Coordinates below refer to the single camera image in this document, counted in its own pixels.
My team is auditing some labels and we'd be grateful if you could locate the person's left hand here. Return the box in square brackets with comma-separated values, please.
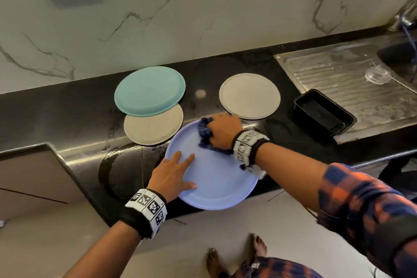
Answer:
[147, 151, 198, 204]

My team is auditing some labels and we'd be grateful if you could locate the person's right hand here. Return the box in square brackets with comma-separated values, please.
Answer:
[207, 113, 245, 152]

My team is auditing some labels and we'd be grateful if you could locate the blue striped cloth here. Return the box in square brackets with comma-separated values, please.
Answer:
[197, 116, 225, 153]

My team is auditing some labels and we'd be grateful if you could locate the speckled white plate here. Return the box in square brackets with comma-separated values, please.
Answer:
[218, 73, 282, 121]
[123, 103, 185, 147]

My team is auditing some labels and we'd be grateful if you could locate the lavender plate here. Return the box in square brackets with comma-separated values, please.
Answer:
[164, 118, 260, 212]

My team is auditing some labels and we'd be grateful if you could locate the teal plate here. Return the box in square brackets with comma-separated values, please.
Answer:
[114, 66, 187, 118]

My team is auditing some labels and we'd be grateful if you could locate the person's left forearm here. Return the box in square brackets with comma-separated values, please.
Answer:
[62, 221, 141, 278]

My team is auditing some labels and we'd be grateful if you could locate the person's right forearm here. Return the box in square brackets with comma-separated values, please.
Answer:
[255, 142, 330, 213]

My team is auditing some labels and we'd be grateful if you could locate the person's left foot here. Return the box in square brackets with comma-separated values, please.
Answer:
[206, 247, 224, 278]

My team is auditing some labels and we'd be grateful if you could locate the person's foot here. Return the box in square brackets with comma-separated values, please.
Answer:
[206, 247, 224, 278]
[251, 233, 269, 259]

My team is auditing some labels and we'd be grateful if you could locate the person's right foot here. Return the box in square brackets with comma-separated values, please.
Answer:
[251, 233, 269, 259]

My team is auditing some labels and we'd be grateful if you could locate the right wrist marker band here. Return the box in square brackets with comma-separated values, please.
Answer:
[231, 129, 272, 170]

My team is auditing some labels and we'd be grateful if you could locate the black plastic tray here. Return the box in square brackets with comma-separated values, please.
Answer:
[292, 88, 358, 137]

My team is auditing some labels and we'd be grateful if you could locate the steel sink drainboard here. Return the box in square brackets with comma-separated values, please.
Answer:
[274, 30, 417, 145]

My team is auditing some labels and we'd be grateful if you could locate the brown lower drawer unit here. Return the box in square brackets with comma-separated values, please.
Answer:
[0, 143, 86, 220]

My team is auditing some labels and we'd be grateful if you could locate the clear plastic lid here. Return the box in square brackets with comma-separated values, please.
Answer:
[364, 64, 393, 86]

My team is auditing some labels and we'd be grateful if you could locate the blue orange plaid shirt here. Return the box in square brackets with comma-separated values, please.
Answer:
[225, 162, 417, 278]

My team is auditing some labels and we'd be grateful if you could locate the steel faucet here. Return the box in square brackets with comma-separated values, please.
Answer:
[389, 4, 417, 33]

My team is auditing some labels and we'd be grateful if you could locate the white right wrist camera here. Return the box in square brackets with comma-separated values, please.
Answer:
[246, 162, 268, 180]

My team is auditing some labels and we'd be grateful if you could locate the blue hose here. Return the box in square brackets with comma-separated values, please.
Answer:
[403, 23, 417, 67]

